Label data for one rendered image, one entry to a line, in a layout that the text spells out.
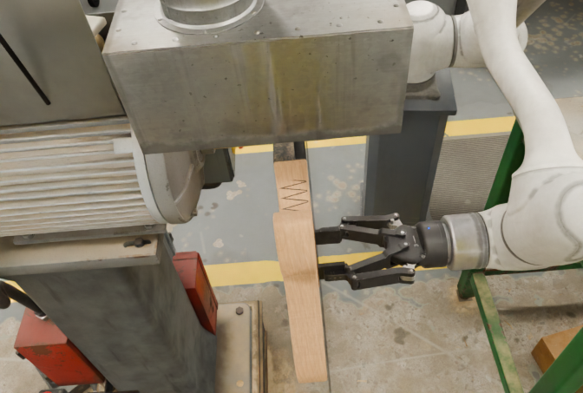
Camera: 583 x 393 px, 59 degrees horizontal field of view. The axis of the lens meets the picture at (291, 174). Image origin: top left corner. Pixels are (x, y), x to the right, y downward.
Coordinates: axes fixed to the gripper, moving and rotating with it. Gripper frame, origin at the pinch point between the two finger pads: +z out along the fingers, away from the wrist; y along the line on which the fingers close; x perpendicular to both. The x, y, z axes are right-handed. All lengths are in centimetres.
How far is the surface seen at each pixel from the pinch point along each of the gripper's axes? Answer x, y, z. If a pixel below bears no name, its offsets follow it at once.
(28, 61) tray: 38.6, -1.9, 31.4
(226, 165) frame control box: -5.3, 32.8, 17.7
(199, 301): -50, 32, 32
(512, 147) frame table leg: -20, 49, -53
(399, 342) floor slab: -103, 48, -27
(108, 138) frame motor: 25.3, 0.9, 26.8
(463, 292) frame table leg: -93, 60, -53
